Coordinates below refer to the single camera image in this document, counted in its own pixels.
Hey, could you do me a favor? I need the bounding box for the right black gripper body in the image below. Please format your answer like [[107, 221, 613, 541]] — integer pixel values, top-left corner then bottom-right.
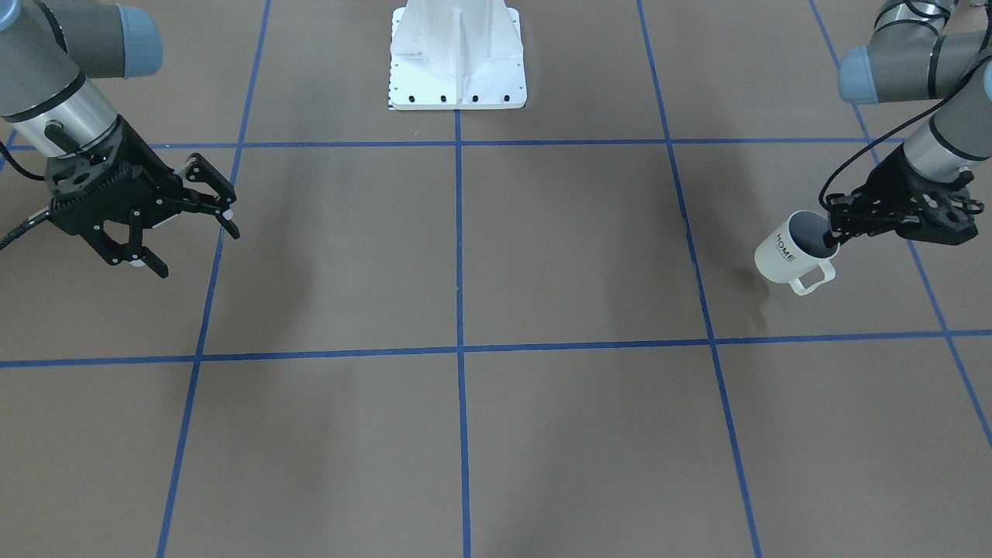
[[46, 116, 184, 264]]

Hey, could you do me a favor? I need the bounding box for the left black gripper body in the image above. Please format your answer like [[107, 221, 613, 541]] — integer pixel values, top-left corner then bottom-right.
[[856, 147, 983, 245]]

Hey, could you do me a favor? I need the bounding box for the white mug grey inside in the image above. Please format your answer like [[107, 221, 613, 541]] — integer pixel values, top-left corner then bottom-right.
[[753, 211, 839, 296]]

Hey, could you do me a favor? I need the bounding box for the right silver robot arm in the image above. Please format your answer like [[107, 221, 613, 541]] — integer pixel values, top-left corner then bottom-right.
[[1, 1, 240, 278]]

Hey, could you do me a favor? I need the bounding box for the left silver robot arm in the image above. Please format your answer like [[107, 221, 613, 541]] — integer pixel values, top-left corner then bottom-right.
[[821, 1, 991, 248]]

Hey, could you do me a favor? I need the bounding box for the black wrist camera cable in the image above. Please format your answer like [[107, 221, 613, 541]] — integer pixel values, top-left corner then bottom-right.
[[818, 74, 992, 214]]

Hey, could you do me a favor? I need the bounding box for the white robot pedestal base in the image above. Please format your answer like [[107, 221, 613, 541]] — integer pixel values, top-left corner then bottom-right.
[[387, 1, 528, 111]]

